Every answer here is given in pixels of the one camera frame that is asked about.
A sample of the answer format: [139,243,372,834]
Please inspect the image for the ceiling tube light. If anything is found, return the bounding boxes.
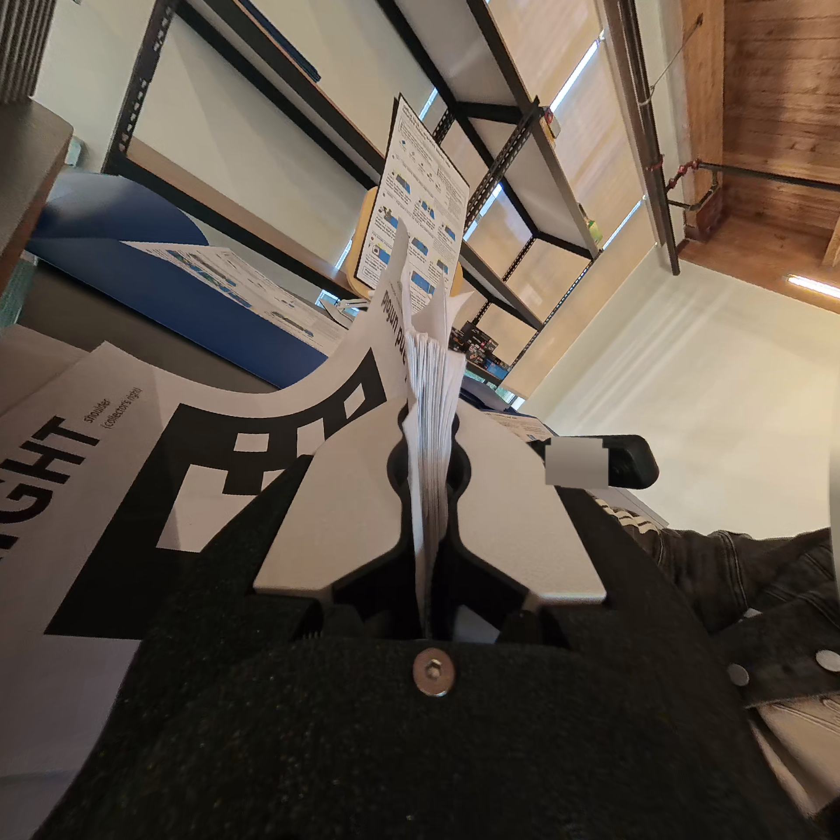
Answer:
[786,274,840,301]

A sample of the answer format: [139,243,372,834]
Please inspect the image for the black-bordered instruction sheet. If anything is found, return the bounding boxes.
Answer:
[346,94,471,309]

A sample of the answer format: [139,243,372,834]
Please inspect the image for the black metal shelf rack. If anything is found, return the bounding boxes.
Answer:
[105,0,608,395]

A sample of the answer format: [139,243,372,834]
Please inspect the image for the printed instruction sheet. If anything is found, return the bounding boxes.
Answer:
[482,410,559,447]
[121,239,352,358]

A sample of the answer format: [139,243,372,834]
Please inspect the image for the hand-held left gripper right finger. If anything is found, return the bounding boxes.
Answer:
[448,408,609,606]

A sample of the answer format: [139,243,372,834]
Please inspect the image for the black pipe with red valve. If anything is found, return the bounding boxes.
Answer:
[656,154,840,227]

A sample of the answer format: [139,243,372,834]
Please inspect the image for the stack of printed paper sheets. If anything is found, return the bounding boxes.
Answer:
[394,220,476,634]

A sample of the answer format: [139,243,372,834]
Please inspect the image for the person's dark denim jacket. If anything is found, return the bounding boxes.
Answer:
[591,489,840,713]

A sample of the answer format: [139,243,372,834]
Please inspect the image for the grey desk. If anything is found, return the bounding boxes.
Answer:
[0,259,336,421]

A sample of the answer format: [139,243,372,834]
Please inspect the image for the dark metal beam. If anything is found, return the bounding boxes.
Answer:
[604,0,681,277]

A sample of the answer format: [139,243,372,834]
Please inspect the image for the yellow wooden stand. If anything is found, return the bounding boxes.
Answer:
[346,185,463,299]

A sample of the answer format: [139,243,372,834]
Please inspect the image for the marker-printed paper sheet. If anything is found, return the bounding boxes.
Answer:
[0,223,421,782]

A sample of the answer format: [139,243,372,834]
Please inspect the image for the dark printed boxes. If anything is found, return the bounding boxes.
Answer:
[453,320,509,382]

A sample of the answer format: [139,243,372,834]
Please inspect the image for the dark wooden tabletop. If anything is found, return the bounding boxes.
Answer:
[0,98,74,290]

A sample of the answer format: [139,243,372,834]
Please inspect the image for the blue cardboard box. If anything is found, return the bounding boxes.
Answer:
[26,172,349,389]

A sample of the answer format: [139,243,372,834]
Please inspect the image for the black rounded bar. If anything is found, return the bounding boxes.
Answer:
[602,434,660,488]

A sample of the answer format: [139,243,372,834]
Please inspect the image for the grey ribbed panel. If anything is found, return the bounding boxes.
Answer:
[0,0,60,102]

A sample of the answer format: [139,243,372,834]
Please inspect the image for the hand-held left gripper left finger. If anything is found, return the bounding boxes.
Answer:
[252,402,412,601]

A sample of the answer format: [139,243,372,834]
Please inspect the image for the beige roller blinds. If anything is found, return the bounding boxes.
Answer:
[420,0,664,401]

